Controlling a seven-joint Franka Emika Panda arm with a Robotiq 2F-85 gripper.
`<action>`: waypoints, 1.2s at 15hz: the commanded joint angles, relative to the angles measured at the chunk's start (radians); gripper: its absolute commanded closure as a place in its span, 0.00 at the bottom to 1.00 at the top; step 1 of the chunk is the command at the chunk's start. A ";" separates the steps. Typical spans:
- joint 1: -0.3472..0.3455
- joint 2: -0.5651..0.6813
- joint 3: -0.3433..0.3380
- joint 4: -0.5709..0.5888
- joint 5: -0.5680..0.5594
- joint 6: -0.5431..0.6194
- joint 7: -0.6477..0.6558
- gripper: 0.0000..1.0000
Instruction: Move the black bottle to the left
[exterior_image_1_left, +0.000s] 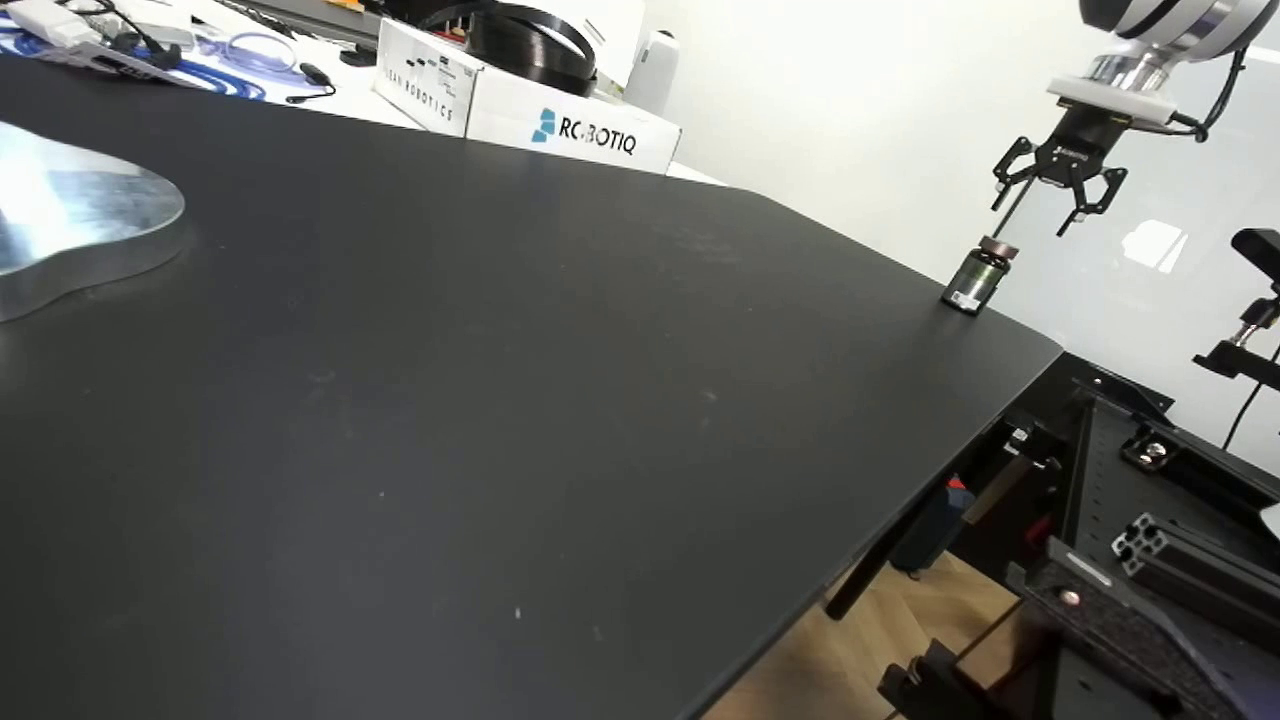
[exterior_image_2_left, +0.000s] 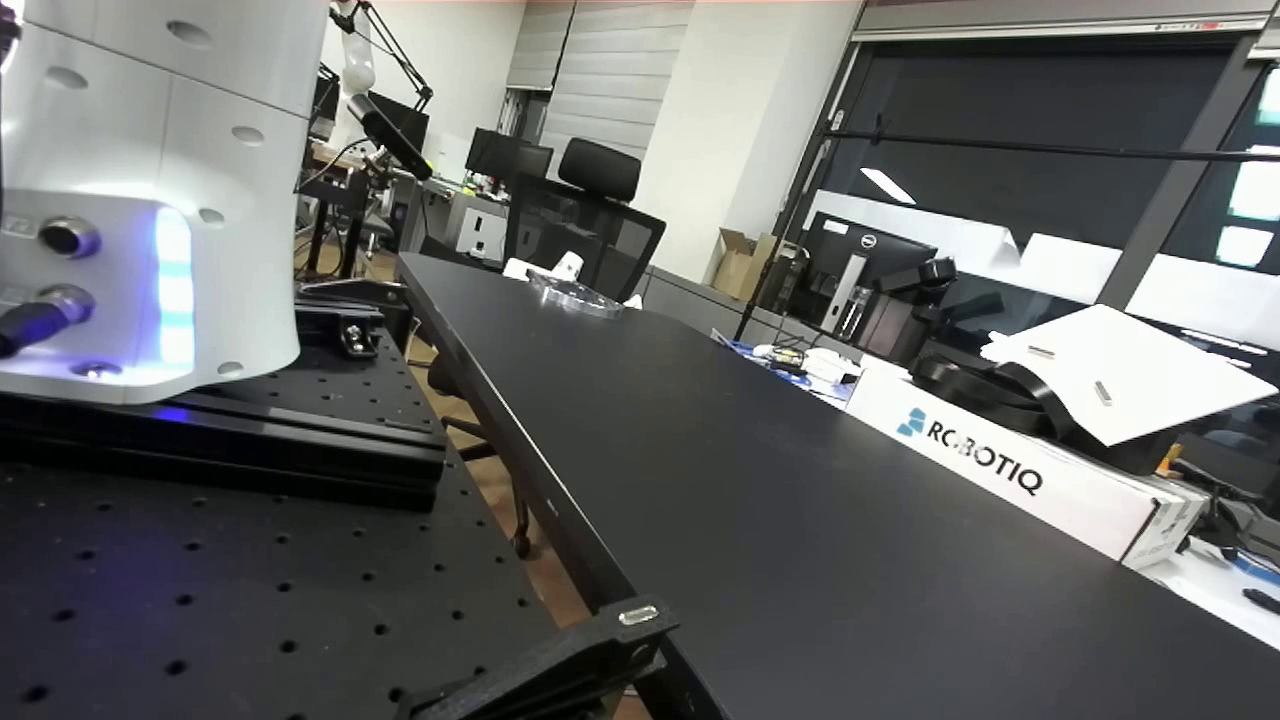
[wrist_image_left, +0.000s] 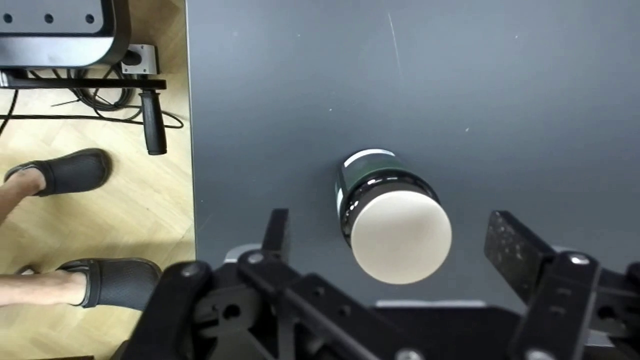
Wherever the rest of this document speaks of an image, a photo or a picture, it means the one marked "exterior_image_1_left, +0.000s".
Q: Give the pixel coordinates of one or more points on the black camera on stand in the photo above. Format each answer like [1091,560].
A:
[1256,304]

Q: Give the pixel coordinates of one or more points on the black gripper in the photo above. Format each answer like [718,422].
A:
[1079,147]

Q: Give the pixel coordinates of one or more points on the black corner bracket with screw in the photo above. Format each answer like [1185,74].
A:
[1151,453]

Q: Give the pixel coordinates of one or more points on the blue plastic bag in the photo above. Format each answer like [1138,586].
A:
[227,67]

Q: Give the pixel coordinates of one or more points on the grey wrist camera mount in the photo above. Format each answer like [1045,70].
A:
[1120,98]

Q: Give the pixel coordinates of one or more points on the white Robotiq cardboard box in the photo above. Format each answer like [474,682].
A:
[533,112]

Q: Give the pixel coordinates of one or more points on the black aluminium extrusion bar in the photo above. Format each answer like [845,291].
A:
[1195,560]

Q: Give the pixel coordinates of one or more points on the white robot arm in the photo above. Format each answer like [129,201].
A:
[1182,22]

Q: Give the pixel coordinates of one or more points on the thin black pole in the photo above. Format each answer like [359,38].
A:
[1030,198]

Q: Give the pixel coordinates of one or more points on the white cylindrical roll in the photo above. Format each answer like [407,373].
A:
[655,67]

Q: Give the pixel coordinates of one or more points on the black round spool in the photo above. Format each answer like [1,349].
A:
[542,40]

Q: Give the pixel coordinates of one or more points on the black bottle with green label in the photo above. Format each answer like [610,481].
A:
[979,279]

